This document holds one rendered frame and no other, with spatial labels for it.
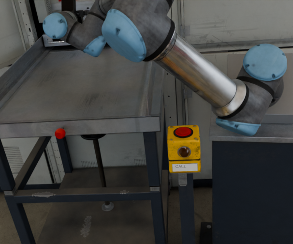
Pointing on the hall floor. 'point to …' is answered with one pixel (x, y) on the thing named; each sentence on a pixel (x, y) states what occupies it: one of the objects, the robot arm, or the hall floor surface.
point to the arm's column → (257, 191)
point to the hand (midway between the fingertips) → (80, 11)
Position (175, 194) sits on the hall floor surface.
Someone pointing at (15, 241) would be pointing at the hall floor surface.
